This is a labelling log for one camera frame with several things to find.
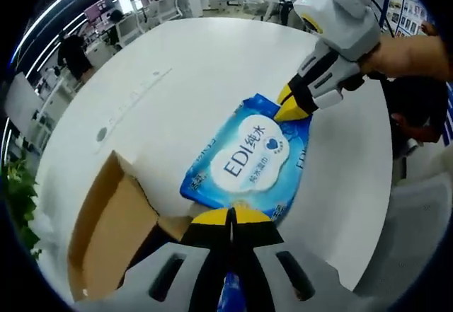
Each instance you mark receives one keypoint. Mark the grey mesh office chair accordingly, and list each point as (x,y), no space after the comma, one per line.
(407,241)

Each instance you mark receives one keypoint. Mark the white office chair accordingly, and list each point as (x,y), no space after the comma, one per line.
(129,30)

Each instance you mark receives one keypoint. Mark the green potted plant white pot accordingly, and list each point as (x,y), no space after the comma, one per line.
(17,191)

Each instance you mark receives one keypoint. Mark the blue floral tissue pack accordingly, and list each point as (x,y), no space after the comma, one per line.
(230,294)

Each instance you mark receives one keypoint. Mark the brown cardboard shoe box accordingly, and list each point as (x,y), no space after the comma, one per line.
(113,220)

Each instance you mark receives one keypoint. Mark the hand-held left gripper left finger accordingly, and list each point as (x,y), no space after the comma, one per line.
(170,283)

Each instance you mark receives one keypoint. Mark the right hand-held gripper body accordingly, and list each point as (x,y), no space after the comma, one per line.
(347,25)

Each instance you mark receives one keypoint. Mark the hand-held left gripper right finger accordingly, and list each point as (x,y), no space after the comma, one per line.
(290,283)

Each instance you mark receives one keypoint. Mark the blue framed wall poster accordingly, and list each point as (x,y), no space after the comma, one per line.
(407,11)

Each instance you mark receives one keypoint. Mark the purple lit monitor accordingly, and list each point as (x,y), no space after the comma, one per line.
(99,13)

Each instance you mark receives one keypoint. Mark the blue wet wipes soft packet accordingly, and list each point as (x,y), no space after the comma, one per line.
(247,156)

